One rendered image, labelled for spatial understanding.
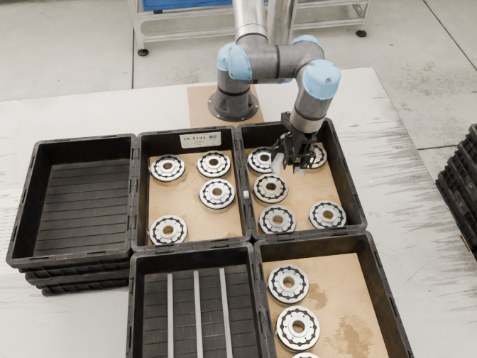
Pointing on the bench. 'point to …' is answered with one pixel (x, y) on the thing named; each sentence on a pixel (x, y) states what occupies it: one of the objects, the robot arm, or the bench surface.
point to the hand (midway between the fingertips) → (284, 168)
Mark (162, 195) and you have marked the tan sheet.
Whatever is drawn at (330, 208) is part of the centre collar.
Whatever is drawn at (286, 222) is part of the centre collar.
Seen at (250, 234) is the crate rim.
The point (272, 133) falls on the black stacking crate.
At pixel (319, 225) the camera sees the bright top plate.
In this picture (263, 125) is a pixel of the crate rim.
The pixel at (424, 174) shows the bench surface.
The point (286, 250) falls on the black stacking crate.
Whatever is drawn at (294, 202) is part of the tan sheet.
